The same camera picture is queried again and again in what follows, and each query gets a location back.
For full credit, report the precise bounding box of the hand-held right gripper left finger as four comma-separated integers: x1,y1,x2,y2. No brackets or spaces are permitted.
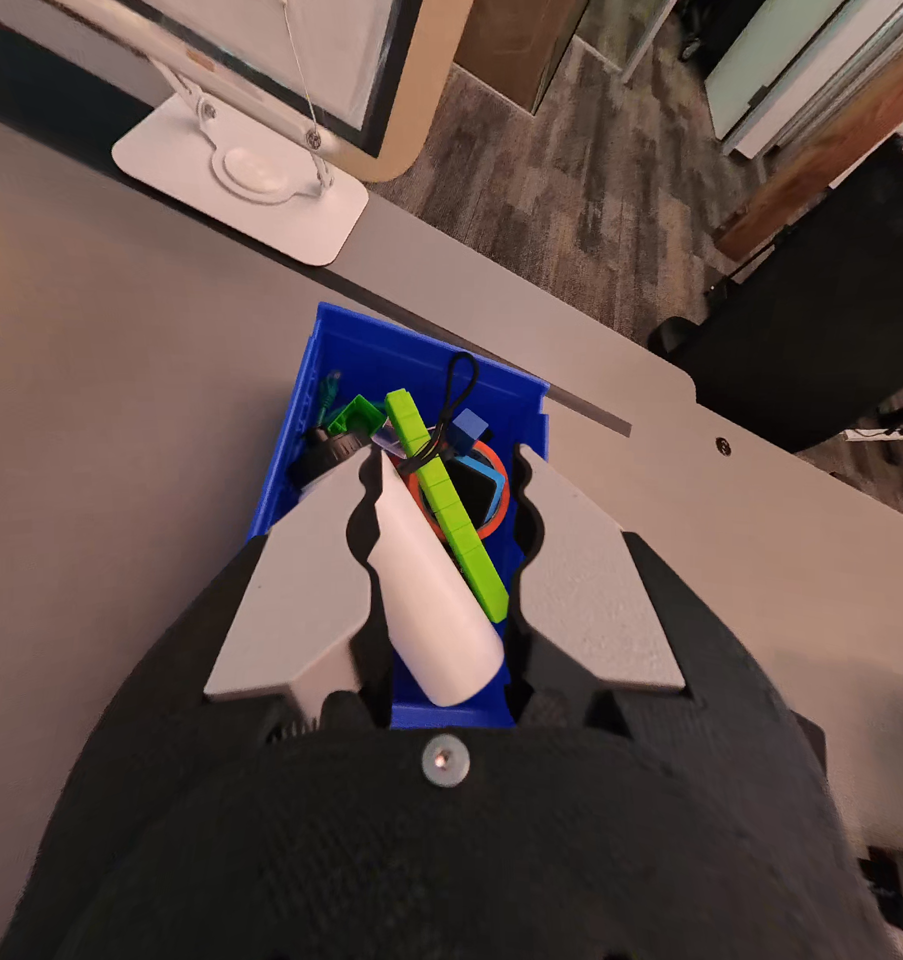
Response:
204,448,394,729

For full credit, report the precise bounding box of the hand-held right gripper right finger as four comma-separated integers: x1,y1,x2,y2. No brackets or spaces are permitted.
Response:
510,444,687,725

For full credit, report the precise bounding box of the white plastic tube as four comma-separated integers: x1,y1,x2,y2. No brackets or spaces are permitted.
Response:
375,450,507,708

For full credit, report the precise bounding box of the light blue foam block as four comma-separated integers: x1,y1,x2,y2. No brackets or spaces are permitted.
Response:
442,452,502,531

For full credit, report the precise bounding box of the green segmented plastic stick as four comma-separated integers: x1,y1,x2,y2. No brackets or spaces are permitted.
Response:
384,387,511,624

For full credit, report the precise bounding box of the dark blue cube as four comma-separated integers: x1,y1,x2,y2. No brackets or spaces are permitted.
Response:
451,408,493,456

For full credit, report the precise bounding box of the blue plastic bin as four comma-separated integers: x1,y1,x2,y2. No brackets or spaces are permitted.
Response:
245,301,552,730

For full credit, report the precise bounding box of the black cord with grey plug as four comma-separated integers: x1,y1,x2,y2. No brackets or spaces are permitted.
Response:
402,351,481,479

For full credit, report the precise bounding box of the black round cap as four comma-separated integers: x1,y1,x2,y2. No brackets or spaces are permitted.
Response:
288,426,375,490

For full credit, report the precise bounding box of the black office chair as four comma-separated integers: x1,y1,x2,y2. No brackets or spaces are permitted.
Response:
646,133,903,455

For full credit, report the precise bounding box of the wooden plank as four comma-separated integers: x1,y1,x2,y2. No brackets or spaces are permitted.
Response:
712,30,903,264

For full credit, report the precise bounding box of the brown wooden cabinet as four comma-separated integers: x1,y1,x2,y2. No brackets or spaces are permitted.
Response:
451,0,592,115

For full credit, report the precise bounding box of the white cabinet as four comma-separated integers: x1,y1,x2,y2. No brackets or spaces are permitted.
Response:
702,0,903,160

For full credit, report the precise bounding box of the plastic-covered paper sheet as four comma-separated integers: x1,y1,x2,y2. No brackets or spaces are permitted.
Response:
140,0,393,129

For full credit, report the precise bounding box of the orange ring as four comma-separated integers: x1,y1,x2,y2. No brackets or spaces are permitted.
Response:
408,438,513,545

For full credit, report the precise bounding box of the green plastic bracket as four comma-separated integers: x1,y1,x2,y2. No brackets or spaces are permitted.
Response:
327,393,390,441

